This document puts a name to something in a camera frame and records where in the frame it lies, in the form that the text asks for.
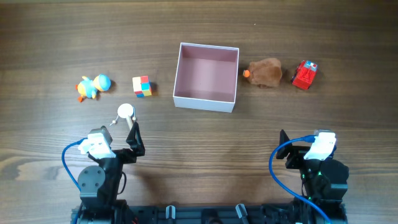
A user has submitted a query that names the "white pink-lined cardboard box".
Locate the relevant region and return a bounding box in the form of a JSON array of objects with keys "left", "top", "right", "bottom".
[{"left": 173, "top": 42, "right": 239, "bottom": 113}]

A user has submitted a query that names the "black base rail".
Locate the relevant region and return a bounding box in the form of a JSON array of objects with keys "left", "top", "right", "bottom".
[{"left": 70, "top": 203, "right": 348, "bottom": 224}]

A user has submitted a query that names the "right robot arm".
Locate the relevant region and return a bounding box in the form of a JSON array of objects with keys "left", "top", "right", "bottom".
[{"left": 269, "top": 130, "right": 349, "bottom": 223}]

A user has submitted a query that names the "wooden pig rattle drum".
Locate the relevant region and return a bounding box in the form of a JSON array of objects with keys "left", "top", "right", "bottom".
[{"left": 110, "top": 103, "right": 137, "bottom": 130}]

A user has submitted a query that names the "colourful 2x2 puzzle cube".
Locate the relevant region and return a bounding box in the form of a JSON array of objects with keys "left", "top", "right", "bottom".
[{"left": 132, "top": 76, "right": 152, "bottom": 98}]

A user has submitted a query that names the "blue orange duck toy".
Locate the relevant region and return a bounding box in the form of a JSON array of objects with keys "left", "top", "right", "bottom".
[{"left": 75, "top": 74, "right": 111, "bottom": 103}]

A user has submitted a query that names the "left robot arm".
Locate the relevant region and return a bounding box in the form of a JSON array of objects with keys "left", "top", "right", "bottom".
[{"left": 72, "top": 122, "right": 145, "bottom": 223}]

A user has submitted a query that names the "red toy fire truck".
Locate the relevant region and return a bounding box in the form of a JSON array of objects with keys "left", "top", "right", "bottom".
[{"left": 291, "top": 60, "right": 318, "bottom": 90}]

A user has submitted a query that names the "left blue cable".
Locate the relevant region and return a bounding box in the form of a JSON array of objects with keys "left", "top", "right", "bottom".
[{"left": 61, "top": 139, "right": 86, "bottom": 192}]

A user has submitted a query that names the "brown plush toy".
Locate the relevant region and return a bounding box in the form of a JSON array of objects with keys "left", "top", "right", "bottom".
[{"left": 243, "top": 58, "right": 282, "bottom": 88}]

